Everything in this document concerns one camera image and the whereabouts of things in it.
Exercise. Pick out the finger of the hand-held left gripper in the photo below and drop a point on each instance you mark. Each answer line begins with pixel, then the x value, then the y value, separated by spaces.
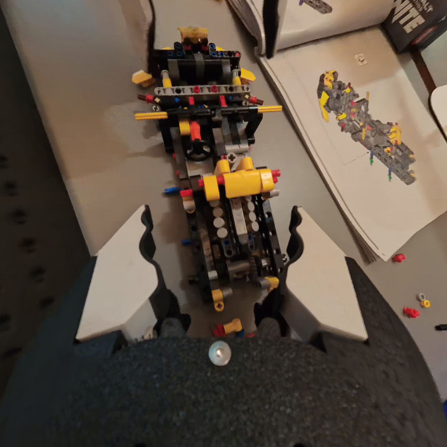
pixel 139 21
pixel 270 28

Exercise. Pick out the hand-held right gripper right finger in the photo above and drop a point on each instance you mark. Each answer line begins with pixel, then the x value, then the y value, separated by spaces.
pixel 321 279

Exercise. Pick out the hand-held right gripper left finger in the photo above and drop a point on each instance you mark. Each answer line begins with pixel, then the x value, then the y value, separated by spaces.
pixel 118 279

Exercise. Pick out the black lego beam blue pins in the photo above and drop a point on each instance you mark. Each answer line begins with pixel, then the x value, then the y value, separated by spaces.
pixel 199 244

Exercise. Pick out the small yellow grey lego connector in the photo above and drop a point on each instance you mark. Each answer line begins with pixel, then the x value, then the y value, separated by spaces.
pixel 218 296

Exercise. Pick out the black yellow lego car chassis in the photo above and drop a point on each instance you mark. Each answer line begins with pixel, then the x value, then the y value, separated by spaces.
pixel 244 181

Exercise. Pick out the red lego piece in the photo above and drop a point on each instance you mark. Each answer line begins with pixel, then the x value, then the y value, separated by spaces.
pixel 398 257

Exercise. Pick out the open lego instruction booklet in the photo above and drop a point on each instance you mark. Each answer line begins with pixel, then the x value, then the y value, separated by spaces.
pixel 366 209

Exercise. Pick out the scattered loose lego pieces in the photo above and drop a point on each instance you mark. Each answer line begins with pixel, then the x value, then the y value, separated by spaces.
pixel 232 326

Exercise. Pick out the lego set cardboard box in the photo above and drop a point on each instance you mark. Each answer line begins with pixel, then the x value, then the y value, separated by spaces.
pixel 412 21

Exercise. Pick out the white rounded pad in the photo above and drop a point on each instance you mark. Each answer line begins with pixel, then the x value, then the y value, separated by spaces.
pixel 439 108

